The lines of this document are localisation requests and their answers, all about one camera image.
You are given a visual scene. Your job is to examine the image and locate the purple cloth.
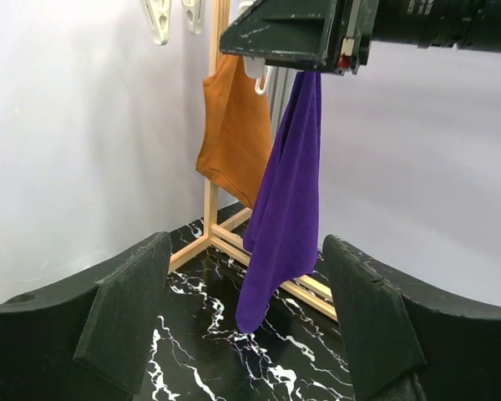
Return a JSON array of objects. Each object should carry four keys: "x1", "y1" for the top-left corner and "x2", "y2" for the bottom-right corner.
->
[{"x1": 235, "y1": 71, "x2": 321, "y2": 333}]

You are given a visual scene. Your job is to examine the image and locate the orange cloth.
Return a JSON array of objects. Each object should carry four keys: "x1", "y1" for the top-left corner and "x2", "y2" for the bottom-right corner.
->
[{"x1": 196, "y1": 55, "x2": 272, "y2": 209}]

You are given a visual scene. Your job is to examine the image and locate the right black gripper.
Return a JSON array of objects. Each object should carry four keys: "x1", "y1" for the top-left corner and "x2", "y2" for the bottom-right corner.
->
[{"x1": 219, "y1": 0, "x2": 501, "y2": 75}]

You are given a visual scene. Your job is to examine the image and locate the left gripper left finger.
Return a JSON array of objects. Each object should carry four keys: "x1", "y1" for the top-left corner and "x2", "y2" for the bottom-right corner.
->
[{"x1": 0, "y1": 231, "x2": 172, "y2": 400}]

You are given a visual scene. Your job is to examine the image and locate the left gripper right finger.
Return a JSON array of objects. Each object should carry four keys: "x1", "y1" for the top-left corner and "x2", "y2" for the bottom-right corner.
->
[{"x1": 322, "y1": 235, "x2": 501, "y2": 400}]

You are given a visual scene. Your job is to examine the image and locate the wooden drying rack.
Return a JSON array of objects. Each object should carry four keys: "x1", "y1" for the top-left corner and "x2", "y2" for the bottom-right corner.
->
[{"x1": 166, "y1": 0, "x2": 339, "y2": 322}]

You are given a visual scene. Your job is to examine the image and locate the white clip hanger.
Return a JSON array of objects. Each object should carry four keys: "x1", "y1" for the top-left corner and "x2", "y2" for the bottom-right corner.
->
[{"x1": 140, "y1": 0, "x2": 273, "y2": 95}]

